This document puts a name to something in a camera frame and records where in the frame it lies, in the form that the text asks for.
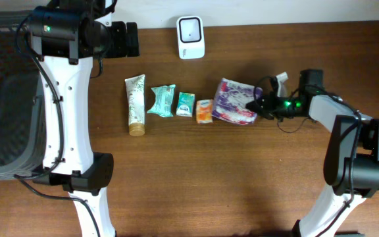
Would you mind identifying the mint green wipes packet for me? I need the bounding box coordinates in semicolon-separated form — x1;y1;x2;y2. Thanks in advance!
147;84;176;118

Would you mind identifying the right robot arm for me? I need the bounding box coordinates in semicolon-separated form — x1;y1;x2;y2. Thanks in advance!
246;69;379;236

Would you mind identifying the grey plastic mesh basket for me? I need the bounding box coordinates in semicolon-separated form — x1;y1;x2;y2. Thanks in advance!
0;11;46;180

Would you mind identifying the white cream tube gold cap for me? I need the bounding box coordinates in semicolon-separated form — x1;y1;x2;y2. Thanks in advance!
124;74;145;136

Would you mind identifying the green white tissue pocket pack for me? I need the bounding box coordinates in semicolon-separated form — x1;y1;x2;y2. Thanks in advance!
176;92;195;117

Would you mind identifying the orange tissue pocket pack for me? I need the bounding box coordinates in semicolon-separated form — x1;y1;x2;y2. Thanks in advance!
196;99;213;124

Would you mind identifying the red floral tissue pack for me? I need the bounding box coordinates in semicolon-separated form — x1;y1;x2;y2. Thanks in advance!
212;78;263;125

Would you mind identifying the white barcode scanner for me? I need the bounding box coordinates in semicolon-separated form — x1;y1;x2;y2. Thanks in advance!
176;16;205;60

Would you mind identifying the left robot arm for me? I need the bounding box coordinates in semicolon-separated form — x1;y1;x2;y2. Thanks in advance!
23;1;139;236

